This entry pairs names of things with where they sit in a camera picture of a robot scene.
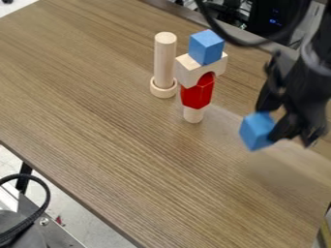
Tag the black computer case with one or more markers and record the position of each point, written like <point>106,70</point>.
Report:
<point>271,16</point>

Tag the wooden arch block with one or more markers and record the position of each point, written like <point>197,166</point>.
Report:
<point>189,72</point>

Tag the short wooden cylinder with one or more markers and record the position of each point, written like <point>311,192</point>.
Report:
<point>193,115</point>

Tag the tall wooden cylinder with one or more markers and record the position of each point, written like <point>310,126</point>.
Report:
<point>164,61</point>

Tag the blue cube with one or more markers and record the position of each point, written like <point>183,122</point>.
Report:
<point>256,130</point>
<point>207,46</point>

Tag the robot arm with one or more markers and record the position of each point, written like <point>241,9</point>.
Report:
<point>319,38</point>

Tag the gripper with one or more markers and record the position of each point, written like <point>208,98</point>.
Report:
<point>304,93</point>

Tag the red block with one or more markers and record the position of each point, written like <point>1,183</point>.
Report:
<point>197,93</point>

